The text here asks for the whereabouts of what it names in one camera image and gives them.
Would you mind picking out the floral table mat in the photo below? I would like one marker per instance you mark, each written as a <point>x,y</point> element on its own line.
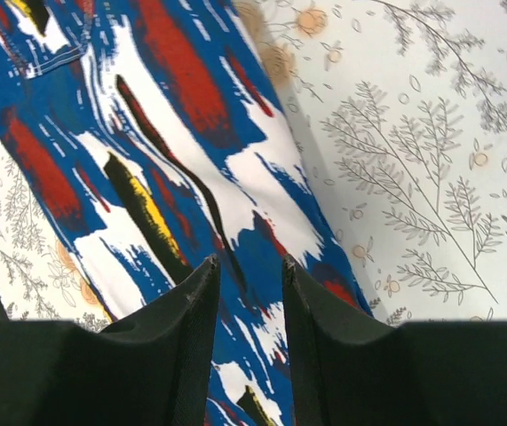
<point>399,110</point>

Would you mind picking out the blue patterned trousers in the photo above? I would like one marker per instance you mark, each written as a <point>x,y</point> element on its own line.
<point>136,139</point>

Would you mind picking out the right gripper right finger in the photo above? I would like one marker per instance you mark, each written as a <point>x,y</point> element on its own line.
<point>350,369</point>

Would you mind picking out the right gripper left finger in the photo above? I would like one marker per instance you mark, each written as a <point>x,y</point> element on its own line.
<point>149,368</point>

